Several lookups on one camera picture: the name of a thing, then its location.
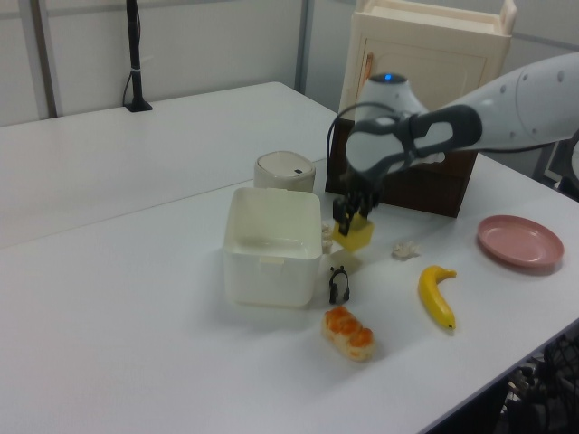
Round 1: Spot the brown wooden drawer box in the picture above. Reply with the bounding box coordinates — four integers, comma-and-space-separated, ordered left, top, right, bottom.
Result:
324, 115, 479, 220

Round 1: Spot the white crumpled toy piece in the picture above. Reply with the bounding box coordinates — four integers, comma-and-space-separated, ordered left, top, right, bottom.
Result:
391, 241, 422, 262

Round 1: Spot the yellow cube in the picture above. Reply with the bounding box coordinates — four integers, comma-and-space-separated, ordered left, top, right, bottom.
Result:
331, 215, 376, 253

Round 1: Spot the small cream lidded bin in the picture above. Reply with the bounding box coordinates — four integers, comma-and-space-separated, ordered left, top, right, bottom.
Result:
252, 151, 317, 193

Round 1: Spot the black white panda figurine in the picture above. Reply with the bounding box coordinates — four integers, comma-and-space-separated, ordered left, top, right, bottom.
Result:
327, 265, 353, 306

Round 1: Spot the pink plate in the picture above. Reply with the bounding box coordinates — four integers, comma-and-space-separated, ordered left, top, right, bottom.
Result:
477, 214, 565, 271

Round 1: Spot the black pole stand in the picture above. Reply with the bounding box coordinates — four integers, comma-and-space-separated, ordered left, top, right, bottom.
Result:
124, 0, 154, 113

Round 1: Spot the orange topped toy bread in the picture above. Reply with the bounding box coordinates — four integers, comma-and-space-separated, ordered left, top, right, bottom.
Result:
320, 305, 377, 363

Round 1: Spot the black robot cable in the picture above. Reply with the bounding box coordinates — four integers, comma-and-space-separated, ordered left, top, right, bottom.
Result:
325, 102, 408, 182

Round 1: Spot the cream toy cabinet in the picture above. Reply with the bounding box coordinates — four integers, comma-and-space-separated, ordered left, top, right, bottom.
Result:
338, 0, 517, 121

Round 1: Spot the white open plastic box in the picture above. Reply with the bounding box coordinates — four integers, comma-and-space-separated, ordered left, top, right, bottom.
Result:
221, 186, 323, 311

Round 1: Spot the yellow toy banana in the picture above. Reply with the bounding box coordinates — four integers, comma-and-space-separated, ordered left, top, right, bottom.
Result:
417, 264, 459, 336

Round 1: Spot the thin black pole cable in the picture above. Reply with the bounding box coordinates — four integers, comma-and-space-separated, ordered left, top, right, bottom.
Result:
122, 67, 137, 108

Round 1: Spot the grey metal frame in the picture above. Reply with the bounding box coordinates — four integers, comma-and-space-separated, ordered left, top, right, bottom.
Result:
533, 133, 579, 203

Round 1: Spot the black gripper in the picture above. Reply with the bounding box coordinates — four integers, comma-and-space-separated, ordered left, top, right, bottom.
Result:
332, 172, 386, 237

